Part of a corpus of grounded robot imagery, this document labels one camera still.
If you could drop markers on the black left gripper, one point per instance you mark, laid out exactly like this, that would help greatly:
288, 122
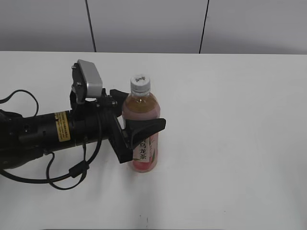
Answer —
95, 121

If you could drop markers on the white bottle cap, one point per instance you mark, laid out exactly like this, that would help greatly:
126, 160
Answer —
140, 84

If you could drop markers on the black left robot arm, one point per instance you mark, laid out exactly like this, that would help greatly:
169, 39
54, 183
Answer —
23, 139

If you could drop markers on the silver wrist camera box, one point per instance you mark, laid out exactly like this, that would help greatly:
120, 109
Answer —
93, 81

